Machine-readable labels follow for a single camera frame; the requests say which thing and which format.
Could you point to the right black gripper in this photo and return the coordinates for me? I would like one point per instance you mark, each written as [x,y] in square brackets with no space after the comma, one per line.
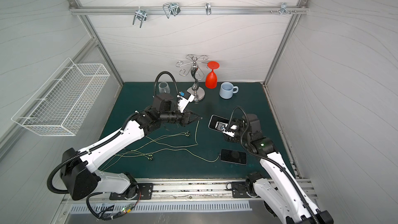
[230,136]

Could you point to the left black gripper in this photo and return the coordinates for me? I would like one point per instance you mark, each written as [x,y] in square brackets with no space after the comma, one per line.
[185,118]

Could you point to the black smartphone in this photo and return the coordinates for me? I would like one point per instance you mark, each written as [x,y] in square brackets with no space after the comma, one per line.
[233,156]
[218,123]

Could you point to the left arm base wiring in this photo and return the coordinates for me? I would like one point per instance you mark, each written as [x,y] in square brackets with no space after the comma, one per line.
[112,208]

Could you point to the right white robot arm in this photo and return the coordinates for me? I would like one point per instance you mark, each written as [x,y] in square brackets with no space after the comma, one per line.
[282,195]

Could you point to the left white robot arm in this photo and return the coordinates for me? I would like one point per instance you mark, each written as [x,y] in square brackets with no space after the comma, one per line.
[79,173]

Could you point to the chrome glass holder stand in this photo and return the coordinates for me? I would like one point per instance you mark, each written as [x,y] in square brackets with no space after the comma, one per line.
[192,66]

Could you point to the light blue ceramic mug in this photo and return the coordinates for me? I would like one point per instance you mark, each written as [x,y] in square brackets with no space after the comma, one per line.
[227,90]

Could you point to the red plastic goblet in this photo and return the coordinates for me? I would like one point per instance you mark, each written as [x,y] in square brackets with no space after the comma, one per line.
[211,79]

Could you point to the metal hook clamp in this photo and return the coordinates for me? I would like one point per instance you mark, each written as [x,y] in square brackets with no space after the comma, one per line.
[208,9]

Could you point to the metal u-bolt clamp middle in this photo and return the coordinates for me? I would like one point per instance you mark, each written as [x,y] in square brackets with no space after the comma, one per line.
[171,9]

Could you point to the metal u-bolt clamp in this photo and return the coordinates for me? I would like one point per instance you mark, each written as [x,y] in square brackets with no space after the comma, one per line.
[140,16]
[171,9]

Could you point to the metal u-bolt clamp left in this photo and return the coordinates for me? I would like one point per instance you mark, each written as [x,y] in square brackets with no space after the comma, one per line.
[140,16]

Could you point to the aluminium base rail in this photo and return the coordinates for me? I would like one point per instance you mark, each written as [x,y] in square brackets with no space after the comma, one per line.
[166,189]

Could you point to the metal bracket clamp right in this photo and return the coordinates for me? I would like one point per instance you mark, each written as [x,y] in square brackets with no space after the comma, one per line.
[283,10]

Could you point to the white wire basket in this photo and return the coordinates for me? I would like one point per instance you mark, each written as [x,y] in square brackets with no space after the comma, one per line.
[60,106]

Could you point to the aluminium crossbar rail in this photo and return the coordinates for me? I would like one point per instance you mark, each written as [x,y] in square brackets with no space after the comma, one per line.
[185,10]

